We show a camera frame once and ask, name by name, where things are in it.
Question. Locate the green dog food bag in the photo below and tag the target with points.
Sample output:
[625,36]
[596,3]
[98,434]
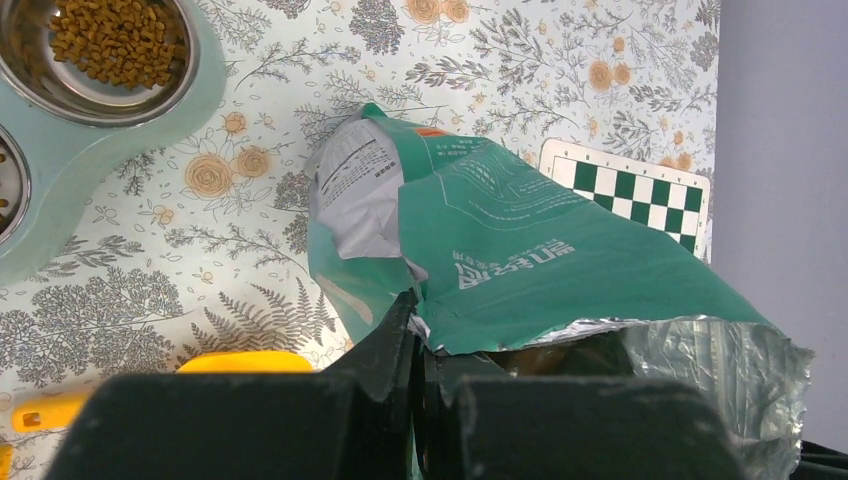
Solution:
[503,259]

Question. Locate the orange plastic scoop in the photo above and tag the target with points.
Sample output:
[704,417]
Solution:
[61,410]

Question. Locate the green double pet bowl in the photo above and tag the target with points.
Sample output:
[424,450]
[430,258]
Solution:
[63,132]

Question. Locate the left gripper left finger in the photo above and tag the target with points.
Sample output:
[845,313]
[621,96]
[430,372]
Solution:
[351,420]

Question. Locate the floral tablecloth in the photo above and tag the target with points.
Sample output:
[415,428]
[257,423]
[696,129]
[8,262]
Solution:
[201,245]

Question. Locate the green white chessboard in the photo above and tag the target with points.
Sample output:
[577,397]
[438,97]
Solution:
[666,199]

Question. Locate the yellow toy block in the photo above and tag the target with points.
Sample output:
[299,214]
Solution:
[4,457]

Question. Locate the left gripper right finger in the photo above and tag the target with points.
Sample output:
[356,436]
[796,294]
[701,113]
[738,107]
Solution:
[481,423]

